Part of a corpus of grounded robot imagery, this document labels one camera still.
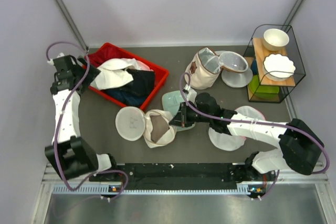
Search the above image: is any dark blue garment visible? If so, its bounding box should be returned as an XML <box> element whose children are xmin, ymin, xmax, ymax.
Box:
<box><xmin>103</xmin><ymin>69</ymin><xmax>155</xmax><ymax>108</ymax></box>

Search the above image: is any white scalloped bowl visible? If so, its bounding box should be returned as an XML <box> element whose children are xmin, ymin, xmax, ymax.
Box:
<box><xmin>262</xmin><ymin>54</ymin><xmax>296</xmax><ymax>82</ymax></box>

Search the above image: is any green container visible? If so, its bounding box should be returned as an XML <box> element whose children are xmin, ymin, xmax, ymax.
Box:
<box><xmin>248</xmin><ymin>75</ymin><xmax>280</xmax><ymax>100</ymax></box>

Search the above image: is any wooden shelf board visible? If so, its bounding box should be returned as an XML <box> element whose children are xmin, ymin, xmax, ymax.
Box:
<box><xmin>253</xmin><ymin>38</ymin><xmax>296</xmax><ymax>87</ymax></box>

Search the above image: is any cream bear laundry bag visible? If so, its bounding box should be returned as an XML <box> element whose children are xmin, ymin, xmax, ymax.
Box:
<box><xmin>185</xmin><ymin>47</ymin><xmax>221</xmax><ymax>90</ymax></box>

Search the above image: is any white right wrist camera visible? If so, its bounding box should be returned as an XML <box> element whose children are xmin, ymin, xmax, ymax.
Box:
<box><xmin>183</xmin><ymin>84</ymin><xmax>197</xmax><ymax>103</ymax></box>

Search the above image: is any light green ceramic tray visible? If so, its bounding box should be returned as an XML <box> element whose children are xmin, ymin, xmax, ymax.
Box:
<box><xmin>162</xmin><ymin>90</ymin><xmax>184</xmax><ymax>116</ymax></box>

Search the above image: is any pink garment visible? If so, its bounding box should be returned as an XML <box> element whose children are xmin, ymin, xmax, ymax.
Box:
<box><xmin>136</xmin><ymin>60</ymin><xmax>152</xmax><ymax>71</ymax></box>

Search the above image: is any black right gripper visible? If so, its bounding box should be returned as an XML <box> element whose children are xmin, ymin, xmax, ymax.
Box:
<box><xmin>170</xmin><ymin>101</ymin><xmax>212</xmax><ymax>127</ymax></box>

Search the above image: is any white bra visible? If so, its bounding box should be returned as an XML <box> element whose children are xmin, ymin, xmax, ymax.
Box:
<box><xmin>90</xmin><ymin>58</ymin><xmax>137</xmax><ymax>90</ymax></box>

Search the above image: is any black wire shelf rack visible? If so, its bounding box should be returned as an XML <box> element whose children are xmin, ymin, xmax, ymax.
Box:
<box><xmin>243</xmin><ymin>24</ymin><xmax>306</xmax><ymax>103</ymax></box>

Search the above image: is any grey taupe bra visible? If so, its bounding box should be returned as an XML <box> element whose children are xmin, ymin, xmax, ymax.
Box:
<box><xmin>150</xmin><ymin>115</ymin><xmax>169</xmax><ymax>143</ymax></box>

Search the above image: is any white pink-trimmed mesh bag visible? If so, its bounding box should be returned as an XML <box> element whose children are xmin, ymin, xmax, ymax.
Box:
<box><xmin>208</xmin><ymin>105</ymin><xmax>265</xmax><ymax>151</ymax></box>

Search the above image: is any teal item behind rack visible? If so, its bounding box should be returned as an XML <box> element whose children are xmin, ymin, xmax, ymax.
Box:
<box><xmin>250</xmin><ymin>59</ymin><xmax>258</xmax><ymax>75</ymax></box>

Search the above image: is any grey slotted cable duct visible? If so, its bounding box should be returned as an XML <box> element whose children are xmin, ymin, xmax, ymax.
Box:
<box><xmin>52</xmin><ymin>184</ymin><xmax>267</xmax><ymax>196</ymax></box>

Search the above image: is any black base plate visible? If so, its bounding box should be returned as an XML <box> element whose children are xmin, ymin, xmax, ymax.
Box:
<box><xmin>89</xmin><ymin>163</ymin><xmax>253</xmax><ymax>190</ymax></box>

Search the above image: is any red plastic bin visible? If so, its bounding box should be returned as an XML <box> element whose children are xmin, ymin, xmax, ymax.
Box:
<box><xmin>89</xmin><ymin>42</ymin><xmax>169</xmax><ymax>110</ymax></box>

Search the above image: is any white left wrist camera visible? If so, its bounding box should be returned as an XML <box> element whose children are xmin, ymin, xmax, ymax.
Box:
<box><xmin>46</xmin><ymin>52</ymin><xmax>65</xmax><ymax>66</ymax></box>

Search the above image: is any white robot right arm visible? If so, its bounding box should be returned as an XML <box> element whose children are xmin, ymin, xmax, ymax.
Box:
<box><xmin>169</xmin><ymin>93</ymin><xmax>324</xmax><ymax>180</ymax></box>

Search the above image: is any red garment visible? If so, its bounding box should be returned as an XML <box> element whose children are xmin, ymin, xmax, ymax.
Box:
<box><xmin>89</xmin><ymin>47</ymin><xmax>121</xmax><ymax>67</ymax></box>

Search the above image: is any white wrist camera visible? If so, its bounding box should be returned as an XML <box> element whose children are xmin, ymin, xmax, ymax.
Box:
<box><xmin>183</xmin><ymin>84</ymin><xmax>197</xmax><ymax>103</ymax></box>
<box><xmin>46</xmin><ymin>52</ymin><xmax>65</xmax><ymax>66</ymax></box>

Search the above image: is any white mesh bra laundry bag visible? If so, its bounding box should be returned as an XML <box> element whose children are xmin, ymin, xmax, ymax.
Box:
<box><xmin>115</xmin><ymin>106</ymin><xmax>177</xmax><ymax>148</ymax></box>

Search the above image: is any white round bowl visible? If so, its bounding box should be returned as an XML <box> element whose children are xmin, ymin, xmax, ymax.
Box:
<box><xmin>262</xmin><ymin>28</ymin><xmax>289</xmax><ymax>51</ymax></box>

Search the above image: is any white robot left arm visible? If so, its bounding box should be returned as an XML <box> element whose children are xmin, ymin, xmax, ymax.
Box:
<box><xmin>45</xmin><ymin>54</ymin><xmax>119</xmax><ymax>180</ymax></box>

